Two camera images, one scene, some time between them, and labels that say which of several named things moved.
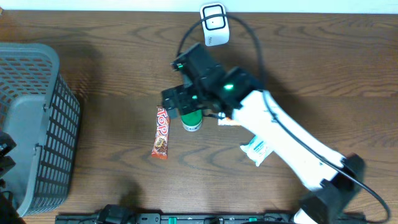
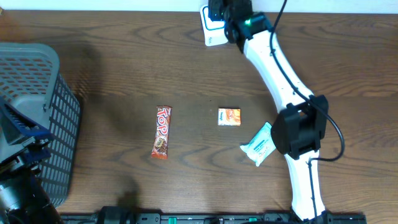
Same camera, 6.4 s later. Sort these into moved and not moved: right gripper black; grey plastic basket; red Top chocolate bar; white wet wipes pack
Moved: right gripper black
Not moved: white wet wipes pack; grey plastic basket; red Top chocolate bar
